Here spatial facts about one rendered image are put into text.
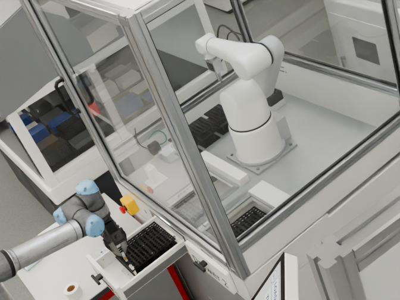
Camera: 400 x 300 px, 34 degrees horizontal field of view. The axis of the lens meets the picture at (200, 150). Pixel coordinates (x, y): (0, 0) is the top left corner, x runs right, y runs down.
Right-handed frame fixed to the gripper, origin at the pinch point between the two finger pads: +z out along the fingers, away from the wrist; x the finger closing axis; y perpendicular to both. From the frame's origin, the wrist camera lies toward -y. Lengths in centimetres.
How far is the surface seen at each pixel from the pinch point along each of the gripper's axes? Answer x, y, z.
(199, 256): -22.3, -20.8, 6.5
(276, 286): -23, -79, -19
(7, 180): 12, 294, 98
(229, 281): -23.5, -39.2, 8.4
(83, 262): 12.2, 38.8, 21.9
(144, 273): -2.7, -6.7, 9.4
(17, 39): -17, 86, -68
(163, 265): -11.1, -6.6, 11.6
